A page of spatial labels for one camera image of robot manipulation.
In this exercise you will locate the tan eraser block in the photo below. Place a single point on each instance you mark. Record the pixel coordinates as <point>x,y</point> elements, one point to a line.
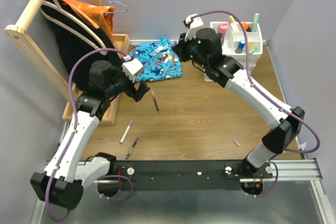
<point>250,45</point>

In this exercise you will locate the aluminium rail frame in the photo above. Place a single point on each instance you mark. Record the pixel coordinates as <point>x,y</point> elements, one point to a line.
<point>62,183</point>

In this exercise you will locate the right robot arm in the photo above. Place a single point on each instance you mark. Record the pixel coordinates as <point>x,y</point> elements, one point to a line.
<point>284,121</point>

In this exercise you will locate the white drawer organizer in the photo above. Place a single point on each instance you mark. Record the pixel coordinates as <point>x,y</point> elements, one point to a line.
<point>254,42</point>

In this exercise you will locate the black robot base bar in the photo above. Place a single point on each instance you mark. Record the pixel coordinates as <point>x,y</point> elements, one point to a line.
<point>229,174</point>

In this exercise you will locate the orange garment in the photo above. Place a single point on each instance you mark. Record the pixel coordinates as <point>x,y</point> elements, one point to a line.
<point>95,16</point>

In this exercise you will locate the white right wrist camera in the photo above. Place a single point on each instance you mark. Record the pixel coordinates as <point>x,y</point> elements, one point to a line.
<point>193,23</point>

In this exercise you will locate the blue cap white marker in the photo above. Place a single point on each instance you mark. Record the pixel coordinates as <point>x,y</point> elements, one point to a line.
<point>173,53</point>

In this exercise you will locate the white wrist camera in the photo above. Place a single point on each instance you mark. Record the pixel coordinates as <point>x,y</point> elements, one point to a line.
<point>193,23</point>
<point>132,69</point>

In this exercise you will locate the mint grey highlighter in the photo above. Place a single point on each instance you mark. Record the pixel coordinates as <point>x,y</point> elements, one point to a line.
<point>255,22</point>

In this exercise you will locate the dark purple pen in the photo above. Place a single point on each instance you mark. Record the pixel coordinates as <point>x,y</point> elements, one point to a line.
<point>132,148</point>

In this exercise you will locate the yellow cap white marker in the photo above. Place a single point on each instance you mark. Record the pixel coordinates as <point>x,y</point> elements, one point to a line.
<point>231,20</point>

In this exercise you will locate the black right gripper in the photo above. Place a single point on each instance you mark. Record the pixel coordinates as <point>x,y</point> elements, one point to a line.
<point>180,47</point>

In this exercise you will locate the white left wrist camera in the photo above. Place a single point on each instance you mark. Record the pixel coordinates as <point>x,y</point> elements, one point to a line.
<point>132,69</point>

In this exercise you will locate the white wooden hanger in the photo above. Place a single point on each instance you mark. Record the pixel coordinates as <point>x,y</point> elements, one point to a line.
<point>88,36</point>

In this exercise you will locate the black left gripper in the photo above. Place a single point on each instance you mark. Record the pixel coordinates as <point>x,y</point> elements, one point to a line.
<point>133,92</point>

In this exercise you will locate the wooden clothes rack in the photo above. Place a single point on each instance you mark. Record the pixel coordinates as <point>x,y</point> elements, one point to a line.
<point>18,33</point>

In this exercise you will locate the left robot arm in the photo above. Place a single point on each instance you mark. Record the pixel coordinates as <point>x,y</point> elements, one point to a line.
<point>62,183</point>

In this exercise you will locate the purple cap white marker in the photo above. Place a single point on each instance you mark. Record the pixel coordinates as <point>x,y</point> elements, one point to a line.
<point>126,132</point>

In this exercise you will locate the black hanging garment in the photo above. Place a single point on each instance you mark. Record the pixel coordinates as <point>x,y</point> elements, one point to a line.
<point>71,49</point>

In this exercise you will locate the orange black highlighter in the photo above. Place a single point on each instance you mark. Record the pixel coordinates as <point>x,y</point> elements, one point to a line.
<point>246,26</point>

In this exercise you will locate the red clear-cap pen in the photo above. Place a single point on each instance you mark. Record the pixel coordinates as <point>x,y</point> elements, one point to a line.
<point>155,101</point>

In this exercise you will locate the blue shark print cloth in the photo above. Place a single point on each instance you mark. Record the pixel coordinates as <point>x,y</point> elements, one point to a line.
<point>156,57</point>

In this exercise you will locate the pink lid pen tube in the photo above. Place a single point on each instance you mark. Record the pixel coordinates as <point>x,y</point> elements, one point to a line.
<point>222,29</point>

